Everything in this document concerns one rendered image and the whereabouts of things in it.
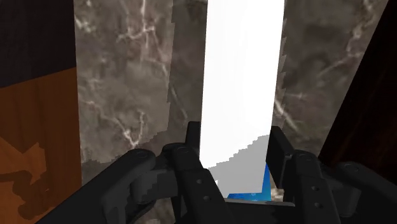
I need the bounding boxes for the white box with blue side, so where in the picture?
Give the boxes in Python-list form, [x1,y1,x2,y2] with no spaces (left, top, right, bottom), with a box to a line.
[198,0,286,202]

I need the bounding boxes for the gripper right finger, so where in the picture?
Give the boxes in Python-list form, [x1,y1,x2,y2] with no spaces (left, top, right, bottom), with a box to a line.
[265,125,397,224]

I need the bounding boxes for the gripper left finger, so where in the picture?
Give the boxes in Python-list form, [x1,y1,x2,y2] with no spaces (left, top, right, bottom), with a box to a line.
[36,120,232,224]

